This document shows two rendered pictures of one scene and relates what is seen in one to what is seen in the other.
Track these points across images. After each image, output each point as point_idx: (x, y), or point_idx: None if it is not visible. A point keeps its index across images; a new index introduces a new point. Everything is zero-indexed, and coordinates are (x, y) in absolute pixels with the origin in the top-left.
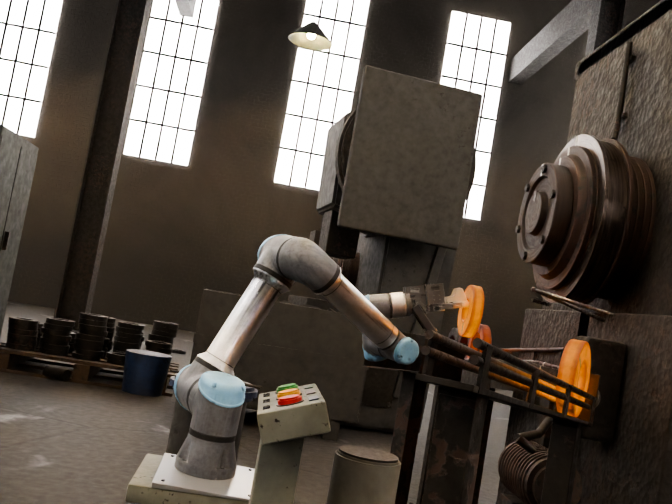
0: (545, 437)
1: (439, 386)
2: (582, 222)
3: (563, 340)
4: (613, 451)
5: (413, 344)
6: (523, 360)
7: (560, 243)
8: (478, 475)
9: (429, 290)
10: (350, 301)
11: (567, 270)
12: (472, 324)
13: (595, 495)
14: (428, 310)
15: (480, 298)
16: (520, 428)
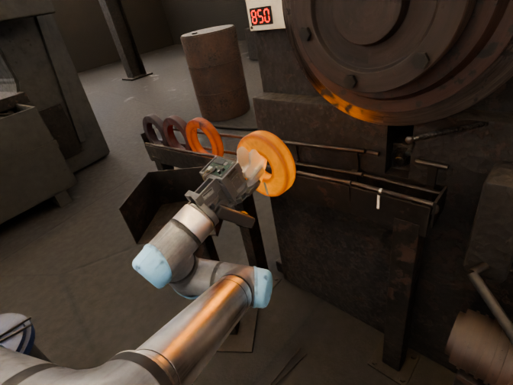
0: (414, 263)
1: (162, 167)
2: (504, 8)
3: (353, 139)
4: None
5: (269, 279)
6: (324, 177)
7: (444, 55)
8: (259, 237)
9: (227, 182)
10: (203, 365)
11: (446, 92)
12: (288, 186)
13: (468, 283)
14: (235, 205)
15: (287, 153)
16: (294, 203)
